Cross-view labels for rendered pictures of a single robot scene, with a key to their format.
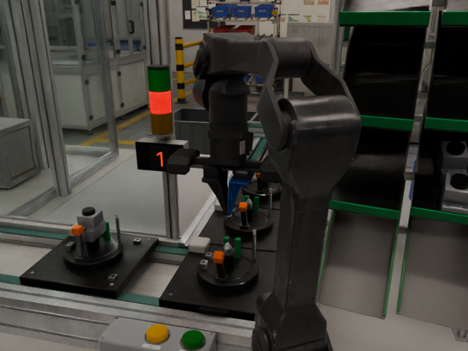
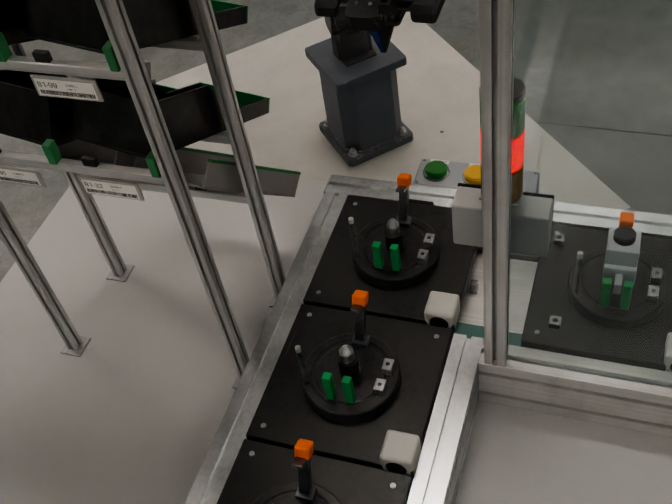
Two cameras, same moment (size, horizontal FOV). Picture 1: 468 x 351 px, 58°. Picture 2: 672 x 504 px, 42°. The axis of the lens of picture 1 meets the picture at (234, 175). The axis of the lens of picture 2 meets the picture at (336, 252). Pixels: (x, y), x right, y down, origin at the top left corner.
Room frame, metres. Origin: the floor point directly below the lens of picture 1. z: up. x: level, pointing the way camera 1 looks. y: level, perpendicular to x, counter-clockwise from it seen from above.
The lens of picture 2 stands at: (1.75, 0.13, 2.01)
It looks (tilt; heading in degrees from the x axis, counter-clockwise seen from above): 47 degrees down; 193
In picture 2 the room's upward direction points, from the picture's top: 11 degrees counter-clockwise
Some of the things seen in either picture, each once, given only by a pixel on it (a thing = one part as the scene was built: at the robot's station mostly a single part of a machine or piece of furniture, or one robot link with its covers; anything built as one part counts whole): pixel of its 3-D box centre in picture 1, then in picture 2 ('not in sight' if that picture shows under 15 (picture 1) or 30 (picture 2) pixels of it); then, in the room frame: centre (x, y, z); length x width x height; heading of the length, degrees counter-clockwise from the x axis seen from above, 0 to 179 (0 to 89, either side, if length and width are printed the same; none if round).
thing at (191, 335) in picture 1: (193, 340); (436, 171); (0.62, 0.08, 0.96); 0.04 x 0.04 x 0.02
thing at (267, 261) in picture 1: (227, 258); (394, 237); (0.82, 0.01, 1.01); 0.24 x 0.24 x 0.13; 77
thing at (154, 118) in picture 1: (161, 122); not in sight; (0.98, 0.17, 1.28); 0.05 x 0.05 x 0.05
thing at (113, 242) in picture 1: (93, 251); not in sight; (0.90, 0.34, 0.98); 0.14 x 0.14 x 0.02
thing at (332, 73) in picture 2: not in sight; (360, 95); (0.38, -0.07, 0.96); 0.15 x 0.15 x 0.20; 31
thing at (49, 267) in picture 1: (95, 258); not in sight; (0.90, 0.34, 0.96); 0.24 x 0.24 x 0.02; 77
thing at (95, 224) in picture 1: (92, 220); not in sight; (0.91, 0.34, 1.06); 0.08 x 0.04 x 0.07; 168
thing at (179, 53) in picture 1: (207, 61); not in sight; (9.29, 0.58, 0.58); 3.40 x 0.20 x 1.15; 166
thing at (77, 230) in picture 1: (81, 239); not in sight; (0.86, 0.35, 1.04); 0.04 x 0.02 x 0.08; 167
